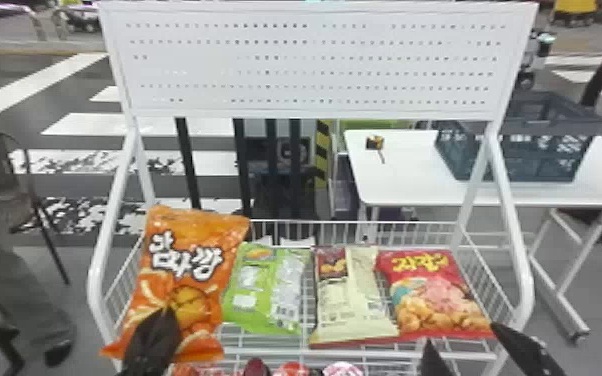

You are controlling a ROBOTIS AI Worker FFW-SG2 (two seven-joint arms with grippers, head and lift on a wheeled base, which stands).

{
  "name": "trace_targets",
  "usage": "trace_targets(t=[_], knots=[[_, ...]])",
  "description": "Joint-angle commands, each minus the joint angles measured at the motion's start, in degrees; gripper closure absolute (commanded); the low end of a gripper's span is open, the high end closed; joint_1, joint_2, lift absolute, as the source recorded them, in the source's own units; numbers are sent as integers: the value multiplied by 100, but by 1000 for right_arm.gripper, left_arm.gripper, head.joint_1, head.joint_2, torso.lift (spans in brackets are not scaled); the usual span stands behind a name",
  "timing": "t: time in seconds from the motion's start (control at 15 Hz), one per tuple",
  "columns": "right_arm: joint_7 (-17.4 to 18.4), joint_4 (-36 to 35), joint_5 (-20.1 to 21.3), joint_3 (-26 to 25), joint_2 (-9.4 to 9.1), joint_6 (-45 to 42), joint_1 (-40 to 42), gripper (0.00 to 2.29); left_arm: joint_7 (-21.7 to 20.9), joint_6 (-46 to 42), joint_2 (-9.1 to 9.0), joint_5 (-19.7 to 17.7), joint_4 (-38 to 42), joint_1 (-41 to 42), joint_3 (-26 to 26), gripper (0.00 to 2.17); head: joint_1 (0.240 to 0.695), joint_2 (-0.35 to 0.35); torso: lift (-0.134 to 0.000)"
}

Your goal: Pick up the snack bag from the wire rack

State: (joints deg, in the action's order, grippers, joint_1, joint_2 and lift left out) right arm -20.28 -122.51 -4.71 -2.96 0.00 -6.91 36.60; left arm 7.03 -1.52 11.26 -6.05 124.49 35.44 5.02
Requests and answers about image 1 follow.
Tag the cream snack packet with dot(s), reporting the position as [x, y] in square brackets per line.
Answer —
[348, 299]

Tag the orange snack packet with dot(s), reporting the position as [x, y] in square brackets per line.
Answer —
[185, 246]

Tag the white side table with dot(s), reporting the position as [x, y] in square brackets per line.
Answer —
[411, 178]

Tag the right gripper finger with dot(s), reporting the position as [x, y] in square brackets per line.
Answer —
[526, 357]
[434, 365]

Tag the green snack packet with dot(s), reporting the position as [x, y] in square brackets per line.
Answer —
[259, 294]

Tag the striped post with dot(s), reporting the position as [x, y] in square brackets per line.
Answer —
[322, 152]

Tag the pink noodle cup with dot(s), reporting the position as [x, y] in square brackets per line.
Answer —
[343, 370]

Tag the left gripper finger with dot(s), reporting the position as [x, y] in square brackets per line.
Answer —
[151, 346]

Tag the black chair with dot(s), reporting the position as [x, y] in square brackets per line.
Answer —
[17, 204]

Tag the red snack packet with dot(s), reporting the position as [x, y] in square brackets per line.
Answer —
[432, 294]

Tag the red noodle cup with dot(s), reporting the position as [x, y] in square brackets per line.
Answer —
[291, 370]

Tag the dark blue basket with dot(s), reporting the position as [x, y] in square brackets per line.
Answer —
[542, 152]

